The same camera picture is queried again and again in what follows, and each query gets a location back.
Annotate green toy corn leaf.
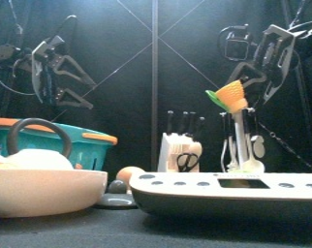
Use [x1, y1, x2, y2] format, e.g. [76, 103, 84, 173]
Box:
[205, 89, 230, 112]

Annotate teal basket with orange rim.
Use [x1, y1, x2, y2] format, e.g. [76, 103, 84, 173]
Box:
[0, 117, 119, 171]

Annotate white utensil stand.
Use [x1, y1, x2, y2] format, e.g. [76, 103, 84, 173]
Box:
[218, 108, 266, 173]

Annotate white toy spatula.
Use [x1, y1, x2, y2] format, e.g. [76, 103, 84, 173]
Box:
[250, 134, 268, 160]

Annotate white toy spoon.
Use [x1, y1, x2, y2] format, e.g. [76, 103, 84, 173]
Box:
[241, 129, 266, 174]

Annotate orange toy egg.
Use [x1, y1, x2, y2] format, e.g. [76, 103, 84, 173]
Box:
[115, 166, 146, 185]

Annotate white knife block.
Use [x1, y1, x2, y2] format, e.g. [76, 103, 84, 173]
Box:
[157, 132, 205, 173]

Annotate white bowl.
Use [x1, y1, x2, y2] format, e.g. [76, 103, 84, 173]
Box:
[0, 168, 110, 218]

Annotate white toy kitchen scale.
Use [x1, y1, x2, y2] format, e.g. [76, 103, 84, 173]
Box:
[128, 170, 312, 225]

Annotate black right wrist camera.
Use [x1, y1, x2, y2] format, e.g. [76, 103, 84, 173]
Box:
[224, 26, 254, 63]

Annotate grey vertical frame pole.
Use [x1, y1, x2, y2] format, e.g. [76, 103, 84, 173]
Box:
[150, 0, 161, 172]

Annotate black handled knife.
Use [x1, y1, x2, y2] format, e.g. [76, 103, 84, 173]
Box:
[186, 111, 198, 137]
[195, 116, 207, 140]
[166, 109, 175, 135]
[178, 110, 190, 136]

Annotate white kettle with grey handle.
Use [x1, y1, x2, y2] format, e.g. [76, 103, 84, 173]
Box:
[0, 117, 75, 171]

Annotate black handled scissors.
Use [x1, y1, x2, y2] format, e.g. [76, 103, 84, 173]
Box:
[175, 151, 202, 173]

